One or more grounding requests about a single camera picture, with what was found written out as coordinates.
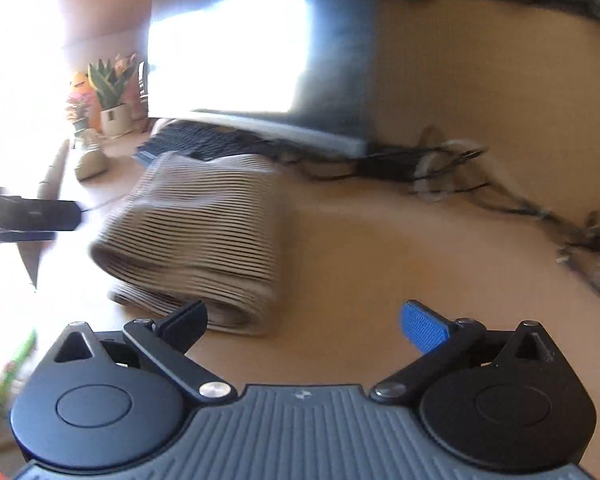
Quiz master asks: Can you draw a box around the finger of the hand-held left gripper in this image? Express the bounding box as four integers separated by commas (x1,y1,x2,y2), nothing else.
0,230,58,245

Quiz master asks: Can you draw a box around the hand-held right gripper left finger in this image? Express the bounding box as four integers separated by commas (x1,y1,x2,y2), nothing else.
40,301,233,404

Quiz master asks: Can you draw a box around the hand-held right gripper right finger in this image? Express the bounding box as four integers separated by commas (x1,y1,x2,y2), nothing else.
370,300,569,404

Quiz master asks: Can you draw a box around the striped beige garment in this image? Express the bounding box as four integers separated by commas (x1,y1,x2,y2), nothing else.
89,151,295,337

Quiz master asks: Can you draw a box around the brown tapered stick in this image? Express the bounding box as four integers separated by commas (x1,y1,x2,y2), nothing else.
36,139,72,202

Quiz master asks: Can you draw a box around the beige rounded object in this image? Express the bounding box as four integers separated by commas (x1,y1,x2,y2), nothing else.
74,132,107,182

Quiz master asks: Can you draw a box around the orange toy figure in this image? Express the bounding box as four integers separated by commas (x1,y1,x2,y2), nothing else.
64,70,100,136

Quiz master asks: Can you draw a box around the green potted plant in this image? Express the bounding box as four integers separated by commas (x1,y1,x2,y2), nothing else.
86,51,142,137

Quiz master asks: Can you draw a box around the green blurred object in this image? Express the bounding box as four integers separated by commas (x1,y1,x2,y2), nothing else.
0,329,37,463

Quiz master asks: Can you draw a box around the black computer keyboard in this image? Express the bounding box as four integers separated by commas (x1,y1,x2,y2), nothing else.
132,120,281,164

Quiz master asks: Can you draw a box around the black curved computer monitor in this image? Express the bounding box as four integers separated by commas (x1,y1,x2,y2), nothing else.
144,0,383,157

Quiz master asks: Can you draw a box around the white cable bundle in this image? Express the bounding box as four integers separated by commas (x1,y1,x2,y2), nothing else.
411,139,487,203

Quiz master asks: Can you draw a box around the black cable tangle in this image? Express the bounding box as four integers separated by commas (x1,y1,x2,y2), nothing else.
300,127,600,298

